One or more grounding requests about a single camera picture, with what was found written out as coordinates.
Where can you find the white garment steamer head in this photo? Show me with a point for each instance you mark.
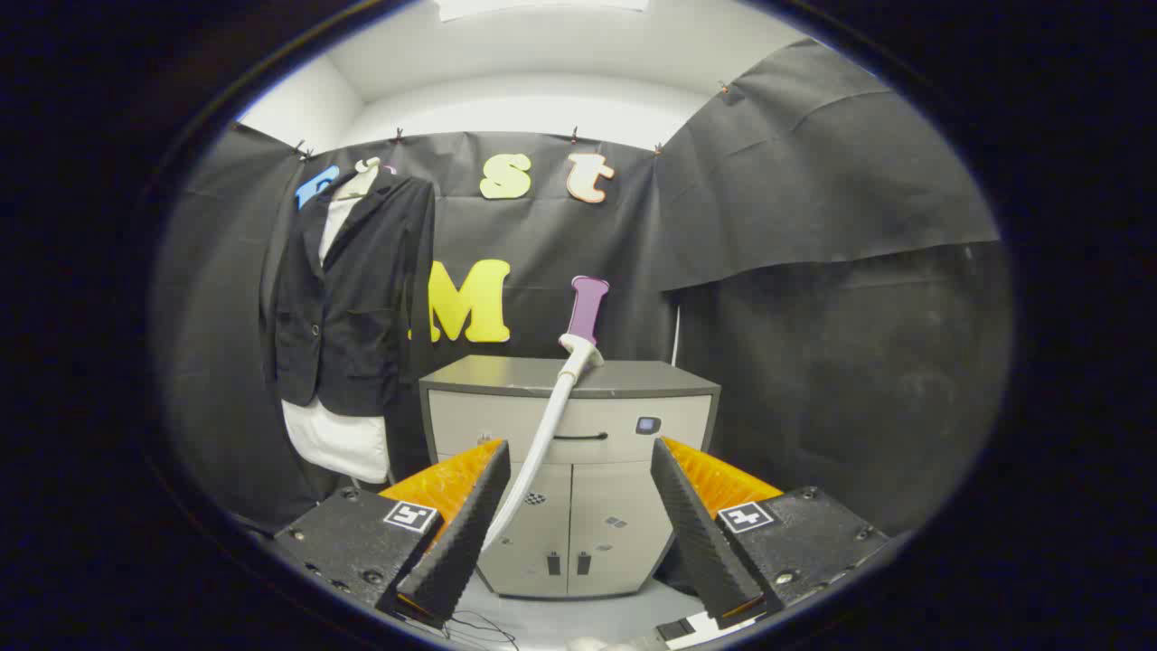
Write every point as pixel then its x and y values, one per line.
pixel 551 425

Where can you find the grey cabinet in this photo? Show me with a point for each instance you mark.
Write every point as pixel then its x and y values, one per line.
pixel 597 515

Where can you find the white shirt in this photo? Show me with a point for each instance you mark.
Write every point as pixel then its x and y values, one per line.
pixel 339 443

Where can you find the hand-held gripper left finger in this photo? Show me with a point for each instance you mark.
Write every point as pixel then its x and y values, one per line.
pixel 456 542

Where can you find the ceiling light panel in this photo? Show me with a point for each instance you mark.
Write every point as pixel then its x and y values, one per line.
pixel 542 7

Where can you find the black suit jacket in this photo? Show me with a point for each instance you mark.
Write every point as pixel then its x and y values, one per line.
pixel 362 307

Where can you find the cream plastic hanger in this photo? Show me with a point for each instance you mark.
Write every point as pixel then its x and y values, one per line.
pixel 366 181

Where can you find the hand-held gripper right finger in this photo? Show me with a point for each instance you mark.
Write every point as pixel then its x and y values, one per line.
pixel 700 533

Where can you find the black backdrop cloth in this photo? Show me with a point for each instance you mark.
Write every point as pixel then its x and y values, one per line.
pixel 813 226

